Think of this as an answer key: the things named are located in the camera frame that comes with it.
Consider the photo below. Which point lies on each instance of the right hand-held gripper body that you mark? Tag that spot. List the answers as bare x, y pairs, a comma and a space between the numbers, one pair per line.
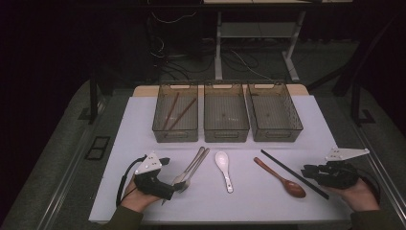
338, 175

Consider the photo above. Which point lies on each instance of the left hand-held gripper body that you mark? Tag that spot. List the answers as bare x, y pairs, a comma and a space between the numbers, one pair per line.
150, 187

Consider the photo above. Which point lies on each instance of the black chopstick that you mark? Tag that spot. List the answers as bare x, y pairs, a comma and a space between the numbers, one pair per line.
295, 174

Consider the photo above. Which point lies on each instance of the brown wooden spoon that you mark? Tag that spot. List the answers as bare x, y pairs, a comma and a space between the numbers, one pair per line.
295, 189

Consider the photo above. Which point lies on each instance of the metal knife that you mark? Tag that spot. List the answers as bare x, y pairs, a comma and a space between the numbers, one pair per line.
197, 156

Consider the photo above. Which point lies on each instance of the metal cutlery pair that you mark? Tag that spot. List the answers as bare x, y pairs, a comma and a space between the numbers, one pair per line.
201, 160

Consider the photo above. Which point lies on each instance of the smoky transparent plastic bin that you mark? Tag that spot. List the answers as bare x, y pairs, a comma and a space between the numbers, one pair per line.
226, 111
274, 111
183, 124

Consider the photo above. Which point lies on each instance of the white ceramic spoon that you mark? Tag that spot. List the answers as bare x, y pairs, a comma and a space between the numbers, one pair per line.
221, 159

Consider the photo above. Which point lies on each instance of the person's left hand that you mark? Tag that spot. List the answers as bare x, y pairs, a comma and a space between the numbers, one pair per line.
135, 199

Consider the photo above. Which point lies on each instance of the person's right hand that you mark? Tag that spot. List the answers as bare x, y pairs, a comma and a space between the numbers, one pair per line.
362, 198

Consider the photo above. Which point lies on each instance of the white table cover sheet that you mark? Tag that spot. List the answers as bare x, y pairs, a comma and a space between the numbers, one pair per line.
255, 207

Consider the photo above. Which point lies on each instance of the black upright stand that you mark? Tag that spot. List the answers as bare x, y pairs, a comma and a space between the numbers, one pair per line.
356, 102
93, 99

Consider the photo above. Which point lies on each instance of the slanted black stand leg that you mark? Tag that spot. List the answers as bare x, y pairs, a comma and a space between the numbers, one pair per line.
351, 60

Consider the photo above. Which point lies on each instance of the white desk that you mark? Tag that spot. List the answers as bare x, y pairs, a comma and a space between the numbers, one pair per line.
255, 30

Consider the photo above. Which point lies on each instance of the metal floor rail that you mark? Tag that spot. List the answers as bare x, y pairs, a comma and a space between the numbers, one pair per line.
67, 179
386, 159

